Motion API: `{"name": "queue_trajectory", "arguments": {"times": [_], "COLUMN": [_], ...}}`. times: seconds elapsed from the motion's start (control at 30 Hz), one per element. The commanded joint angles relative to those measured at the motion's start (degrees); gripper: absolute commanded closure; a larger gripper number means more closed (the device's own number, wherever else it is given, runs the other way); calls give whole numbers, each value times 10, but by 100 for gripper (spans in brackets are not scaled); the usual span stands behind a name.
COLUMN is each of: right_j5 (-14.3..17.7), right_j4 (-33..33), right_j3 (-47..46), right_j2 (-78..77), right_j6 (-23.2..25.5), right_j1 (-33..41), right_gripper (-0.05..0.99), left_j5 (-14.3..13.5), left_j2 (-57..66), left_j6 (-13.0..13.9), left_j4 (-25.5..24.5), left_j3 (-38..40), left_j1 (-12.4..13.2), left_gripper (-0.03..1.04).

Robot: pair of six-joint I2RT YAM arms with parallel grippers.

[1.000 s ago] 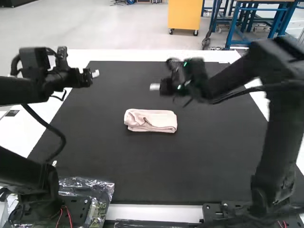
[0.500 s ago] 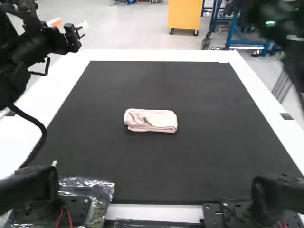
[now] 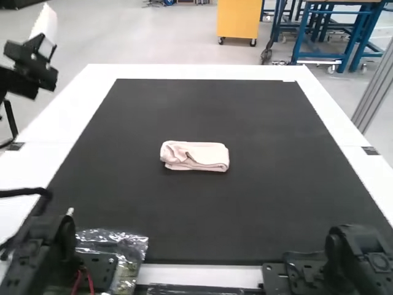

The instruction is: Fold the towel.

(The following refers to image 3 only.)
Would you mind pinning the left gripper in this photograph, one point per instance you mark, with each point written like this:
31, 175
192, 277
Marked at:
29, 63

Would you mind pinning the pale towel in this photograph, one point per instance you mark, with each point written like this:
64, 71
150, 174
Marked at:
196, 156

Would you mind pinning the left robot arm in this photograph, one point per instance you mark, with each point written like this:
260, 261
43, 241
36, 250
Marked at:
37, 246

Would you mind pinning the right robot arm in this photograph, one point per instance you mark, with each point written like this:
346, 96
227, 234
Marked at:
359, 258

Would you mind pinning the black floor stand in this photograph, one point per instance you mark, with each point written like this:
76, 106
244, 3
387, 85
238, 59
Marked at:
10, 123

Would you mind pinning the small black plate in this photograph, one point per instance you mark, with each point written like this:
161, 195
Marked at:
16, 146
370, 151

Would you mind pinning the yellow wheeled cabinet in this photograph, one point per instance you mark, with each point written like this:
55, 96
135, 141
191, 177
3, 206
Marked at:
238, 18

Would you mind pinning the dark base panel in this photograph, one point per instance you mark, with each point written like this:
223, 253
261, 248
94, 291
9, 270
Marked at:
285, 276
98, 273

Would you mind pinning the black mat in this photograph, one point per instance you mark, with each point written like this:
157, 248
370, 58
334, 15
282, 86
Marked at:
215, 215

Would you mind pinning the blue workbench frame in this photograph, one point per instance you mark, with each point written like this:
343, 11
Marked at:
284, 21
340, 37

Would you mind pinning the aluminium frame post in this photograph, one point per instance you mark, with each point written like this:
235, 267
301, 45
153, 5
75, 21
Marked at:
376, 89

